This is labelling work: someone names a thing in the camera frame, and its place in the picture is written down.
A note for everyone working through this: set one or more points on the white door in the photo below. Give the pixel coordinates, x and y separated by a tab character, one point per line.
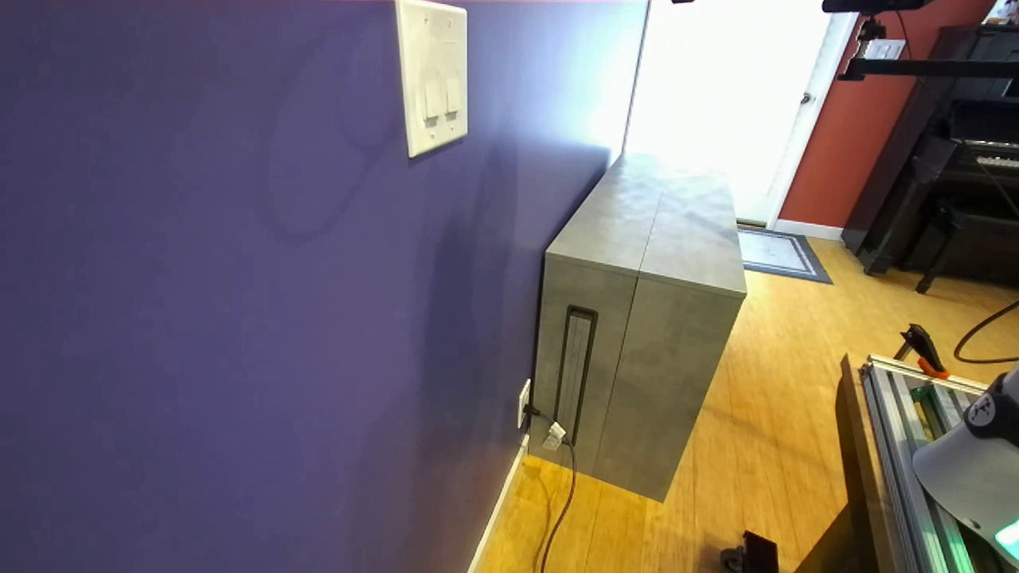
733	107

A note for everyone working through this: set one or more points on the white baseboard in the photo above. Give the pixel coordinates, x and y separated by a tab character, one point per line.
497	510

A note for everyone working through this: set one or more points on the black power plug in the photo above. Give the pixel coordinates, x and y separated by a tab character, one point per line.
540	411

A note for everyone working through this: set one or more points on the orange black clamp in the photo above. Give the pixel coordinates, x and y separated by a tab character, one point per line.
922	348

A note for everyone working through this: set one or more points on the gray cabinet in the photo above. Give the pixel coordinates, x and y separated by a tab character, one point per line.
658	320

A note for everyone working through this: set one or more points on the gray door mat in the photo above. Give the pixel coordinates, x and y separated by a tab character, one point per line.
781	254

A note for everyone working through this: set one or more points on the small black floor object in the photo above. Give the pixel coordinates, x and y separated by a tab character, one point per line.
751	555

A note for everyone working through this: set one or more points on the white light switch plate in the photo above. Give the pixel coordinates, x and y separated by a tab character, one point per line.
435	74

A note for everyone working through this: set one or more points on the white rocker light switch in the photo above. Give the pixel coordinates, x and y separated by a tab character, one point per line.
429	74
454	68

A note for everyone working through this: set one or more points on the green-lit equipment case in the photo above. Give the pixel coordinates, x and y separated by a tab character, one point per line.
894	467

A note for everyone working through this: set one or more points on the black piano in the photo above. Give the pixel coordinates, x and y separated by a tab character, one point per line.
944	168

